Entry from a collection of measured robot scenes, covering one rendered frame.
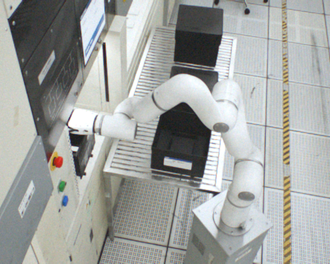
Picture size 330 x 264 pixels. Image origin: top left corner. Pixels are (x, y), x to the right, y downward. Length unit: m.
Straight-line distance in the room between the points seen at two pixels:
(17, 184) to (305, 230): 2.23
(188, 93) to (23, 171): 0.58
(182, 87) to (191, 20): 1.33
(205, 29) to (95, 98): 0.83
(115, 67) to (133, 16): 0.97
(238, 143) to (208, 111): 0.22
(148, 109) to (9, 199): 0.60
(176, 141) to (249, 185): 0.72
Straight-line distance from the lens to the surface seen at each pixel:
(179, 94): 1.44
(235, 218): 1.97
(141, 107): 1.55
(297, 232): 3.05
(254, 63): 4.12
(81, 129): 1.70
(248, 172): 1.71
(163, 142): 2.29
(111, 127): 1.67
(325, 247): 3.06
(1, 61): 1.04
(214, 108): 1.41
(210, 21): 2.73
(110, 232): 2.73
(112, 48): 1.99
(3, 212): 1.17
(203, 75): 2.56
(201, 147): 2.29
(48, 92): 1.33
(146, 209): 2.94
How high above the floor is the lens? 2.53
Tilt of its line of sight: 49 degrees down
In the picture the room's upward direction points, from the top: 5 degrees clockwise
